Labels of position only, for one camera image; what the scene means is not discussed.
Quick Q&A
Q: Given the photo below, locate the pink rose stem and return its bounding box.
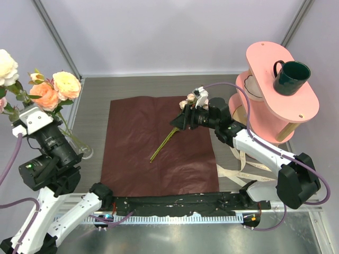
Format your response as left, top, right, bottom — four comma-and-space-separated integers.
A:
1, 97, 19, 122

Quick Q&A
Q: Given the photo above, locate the peach rose stem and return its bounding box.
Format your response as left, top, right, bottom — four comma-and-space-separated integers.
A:
28, 69, 88, 154

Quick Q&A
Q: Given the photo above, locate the white bowl on shelf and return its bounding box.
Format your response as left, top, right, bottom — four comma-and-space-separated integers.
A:
244, 75, 264, 102

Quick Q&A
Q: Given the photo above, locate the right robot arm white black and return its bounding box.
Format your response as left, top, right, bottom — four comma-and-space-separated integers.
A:
170, 97, 321, 210

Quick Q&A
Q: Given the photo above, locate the cream printed ribbon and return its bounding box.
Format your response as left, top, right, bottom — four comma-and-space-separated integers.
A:
216, 147, 279, 188

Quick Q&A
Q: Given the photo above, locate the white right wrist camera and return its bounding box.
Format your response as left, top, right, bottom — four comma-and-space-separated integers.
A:
193, 86, 209, 108

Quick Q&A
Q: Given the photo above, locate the clear glass vase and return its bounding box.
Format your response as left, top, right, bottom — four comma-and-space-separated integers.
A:
59, 123, 94, 160

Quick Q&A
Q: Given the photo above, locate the dark green mug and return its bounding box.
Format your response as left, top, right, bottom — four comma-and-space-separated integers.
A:
273, 60, 311, 96

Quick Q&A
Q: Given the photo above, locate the red wrapping paper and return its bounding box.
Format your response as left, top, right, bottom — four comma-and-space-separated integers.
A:
101, 96, 219, 197

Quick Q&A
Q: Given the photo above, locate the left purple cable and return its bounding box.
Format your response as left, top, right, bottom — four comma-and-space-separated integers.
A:
0, 133, 137, 254

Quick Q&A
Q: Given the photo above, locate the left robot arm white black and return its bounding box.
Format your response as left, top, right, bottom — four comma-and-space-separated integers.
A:
1, 121, 113, 253

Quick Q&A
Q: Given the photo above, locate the white slotted cable duct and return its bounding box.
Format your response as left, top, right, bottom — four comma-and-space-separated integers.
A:
80, 213, 243, 225

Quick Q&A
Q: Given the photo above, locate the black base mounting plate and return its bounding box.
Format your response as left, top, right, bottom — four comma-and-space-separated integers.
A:
100, 192, 271, 217

